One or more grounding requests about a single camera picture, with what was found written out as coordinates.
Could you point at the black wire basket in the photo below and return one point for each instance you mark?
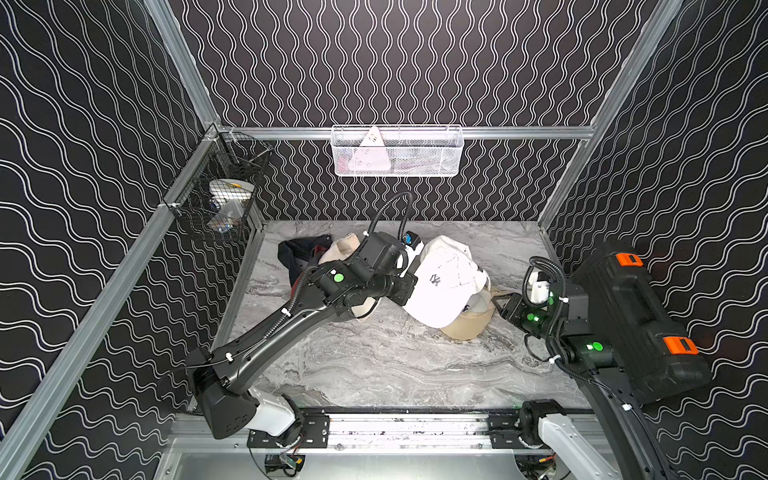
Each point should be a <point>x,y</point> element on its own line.
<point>233,155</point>

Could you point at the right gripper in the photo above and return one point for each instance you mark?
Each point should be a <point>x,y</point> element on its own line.
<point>515,305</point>

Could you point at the black orange tool case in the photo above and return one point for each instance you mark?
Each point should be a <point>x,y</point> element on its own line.
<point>656,353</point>

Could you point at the white baseball cap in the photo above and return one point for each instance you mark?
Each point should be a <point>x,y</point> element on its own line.
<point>447,277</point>

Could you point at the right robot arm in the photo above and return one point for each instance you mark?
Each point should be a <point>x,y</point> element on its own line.
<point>577,351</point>

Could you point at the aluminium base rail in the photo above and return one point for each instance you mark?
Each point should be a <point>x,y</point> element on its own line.
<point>326,431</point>

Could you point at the white wire basket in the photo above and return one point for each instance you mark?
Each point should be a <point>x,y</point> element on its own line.
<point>415,150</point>

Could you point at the tan baseball cap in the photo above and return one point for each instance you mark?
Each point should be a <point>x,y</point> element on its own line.
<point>475,316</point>

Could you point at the cream baseball cap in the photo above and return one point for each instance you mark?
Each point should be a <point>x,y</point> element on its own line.
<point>341,249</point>

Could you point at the navy baseball cap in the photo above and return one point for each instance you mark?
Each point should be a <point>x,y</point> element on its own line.
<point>300,253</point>

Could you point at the pink triangular card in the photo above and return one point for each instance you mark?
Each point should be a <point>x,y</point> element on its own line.
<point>371,156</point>

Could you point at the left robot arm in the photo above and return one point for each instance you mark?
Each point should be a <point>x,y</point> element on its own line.
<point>222,379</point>

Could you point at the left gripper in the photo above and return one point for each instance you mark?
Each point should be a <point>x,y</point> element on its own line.
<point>405,288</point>

